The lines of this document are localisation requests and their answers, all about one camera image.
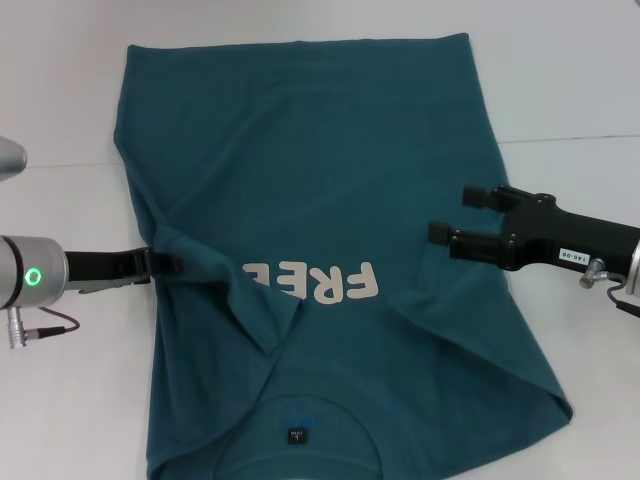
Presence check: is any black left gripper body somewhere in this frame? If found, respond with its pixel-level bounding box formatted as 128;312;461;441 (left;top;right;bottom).
63;247;153;295

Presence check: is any teal blue printed t-shirt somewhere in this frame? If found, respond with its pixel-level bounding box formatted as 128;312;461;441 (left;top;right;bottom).
113;32;574;480

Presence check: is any left arm plug with cable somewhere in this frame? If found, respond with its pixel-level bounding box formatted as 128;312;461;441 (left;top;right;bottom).
5;305;82;350

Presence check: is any arm plug with cable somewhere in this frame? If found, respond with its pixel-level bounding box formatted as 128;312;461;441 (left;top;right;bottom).
578;256;640;321
5;305;82;350

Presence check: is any right arm plug with cable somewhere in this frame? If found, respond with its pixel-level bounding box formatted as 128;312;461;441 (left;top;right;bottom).
578;256;640;321

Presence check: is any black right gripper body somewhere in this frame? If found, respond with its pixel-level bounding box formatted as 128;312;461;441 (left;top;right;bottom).
493;183;640;274

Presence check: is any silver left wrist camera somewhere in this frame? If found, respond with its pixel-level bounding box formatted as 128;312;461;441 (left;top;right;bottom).
0;134;29;184

